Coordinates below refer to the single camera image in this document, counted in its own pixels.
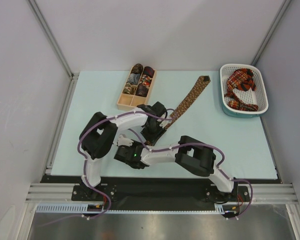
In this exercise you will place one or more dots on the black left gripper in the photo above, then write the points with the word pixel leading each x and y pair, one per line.
pixel 155 137

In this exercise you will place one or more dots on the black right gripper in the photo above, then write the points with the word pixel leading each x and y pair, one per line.
pixel 121 152

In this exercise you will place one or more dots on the brown floral tie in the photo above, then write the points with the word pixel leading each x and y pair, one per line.
pixel 199 86

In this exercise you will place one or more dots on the red plaid tie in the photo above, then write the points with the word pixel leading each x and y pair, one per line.
pixel 232 83

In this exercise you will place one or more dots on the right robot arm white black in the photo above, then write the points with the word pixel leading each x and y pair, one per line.
pixel 198 158

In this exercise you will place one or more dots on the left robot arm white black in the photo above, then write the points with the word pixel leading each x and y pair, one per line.
pixel 98 136

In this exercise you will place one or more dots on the wooden compartment box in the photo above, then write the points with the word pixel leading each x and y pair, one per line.
pixel 127 102

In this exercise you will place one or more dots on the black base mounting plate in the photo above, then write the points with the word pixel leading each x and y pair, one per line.
pixel 157 194

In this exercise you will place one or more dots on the rolled dark purple tie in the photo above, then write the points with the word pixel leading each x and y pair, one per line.
pixel 142 90

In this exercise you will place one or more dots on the rolled green camouflage tie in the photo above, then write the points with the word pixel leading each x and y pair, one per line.
pixel 129 89

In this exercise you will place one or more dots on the rolled colourful patterned tie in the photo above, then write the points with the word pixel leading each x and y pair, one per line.
pixel 146 80

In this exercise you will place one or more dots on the rolled blue grey tie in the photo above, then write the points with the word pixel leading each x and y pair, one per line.
pixel 133 78

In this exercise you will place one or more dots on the rolled dark red tie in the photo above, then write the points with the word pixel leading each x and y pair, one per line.
pixel 148 71

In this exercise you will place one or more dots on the rolled camouflage tie top left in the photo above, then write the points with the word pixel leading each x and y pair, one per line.
pixel 137 69

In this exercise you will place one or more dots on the white teal plastic basket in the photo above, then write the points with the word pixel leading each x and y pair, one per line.
pixel 257 97

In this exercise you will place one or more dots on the red navy striped tie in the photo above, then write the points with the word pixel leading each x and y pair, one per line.
pixel 248 84

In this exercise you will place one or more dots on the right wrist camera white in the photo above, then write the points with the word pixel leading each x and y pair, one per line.
pixel 124 141

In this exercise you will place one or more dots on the white slotted cable duct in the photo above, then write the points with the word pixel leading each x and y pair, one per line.
pixel 95 208

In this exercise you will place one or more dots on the left aluminium side rail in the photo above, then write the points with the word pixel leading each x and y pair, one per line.
pixel 53 148

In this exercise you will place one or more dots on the left aluminium corner post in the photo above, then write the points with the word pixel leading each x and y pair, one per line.
pixel 39 16

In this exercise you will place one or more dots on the aluminium corner post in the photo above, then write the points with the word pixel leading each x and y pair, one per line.
pixel 39 16
pixel 271 31

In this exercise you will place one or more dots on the aluminium front rail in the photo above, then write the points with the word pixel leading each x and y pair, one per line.
pixel 262 193

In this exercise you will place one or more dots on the right aluminium corner post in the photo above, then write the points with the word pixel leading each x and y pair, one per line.
pixel 271 31

